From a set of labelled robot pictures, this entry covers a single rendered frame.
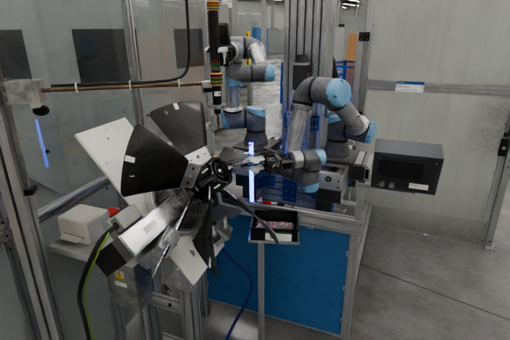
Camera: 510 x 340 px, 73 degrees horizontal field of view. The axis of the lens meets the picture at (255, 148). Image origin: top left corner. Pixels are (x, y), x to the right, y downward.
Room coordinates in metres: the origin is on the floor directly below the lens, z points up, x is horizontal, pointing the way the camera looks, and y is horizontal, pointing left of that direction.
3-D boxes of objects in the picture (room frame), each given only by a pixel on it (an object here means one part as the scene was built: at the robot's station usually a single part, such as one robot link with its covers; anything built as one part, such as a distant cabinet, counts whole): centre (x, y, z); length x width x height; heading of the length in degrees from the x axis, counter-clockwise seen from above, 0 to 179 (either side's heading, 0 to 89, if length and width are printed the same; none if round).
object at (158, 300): (1.22, 0.39, 0.56); 0.19 x 0.04 x 0.04; 70
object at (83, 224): (1.29, 0.75, 0.92); 0.17 x 0.16 x 0.11; 70
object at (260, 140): (2.02, -0.01, 1.09); 0.15 x 0.15 x 0.10
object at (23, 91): (1.11, 0.75, 1.53); 0.10 x 0.07 x 0.09; 105
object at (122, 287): (1.17, 0.53, 0.73); 0.15 x 0.09 x 0.22; 70
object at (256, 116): (2.02, 0.00, 1.20); 0.13 x 0.12 x 0.14; 94
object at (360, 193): (1.42, -0.48, 0.96); 0.03 x 0.03 x 0.20; 70
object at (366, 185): (1.38, -0.58, 1.04); 0.24 x 0.03 x 0.03; 70
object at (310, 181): (1.41, -0.24, 1.08); 0.11 x 0.08 x 0.11; 47
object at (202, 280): (1.72, 0.32, 0.39); 0.04 x 0.04 x 0.78; 70
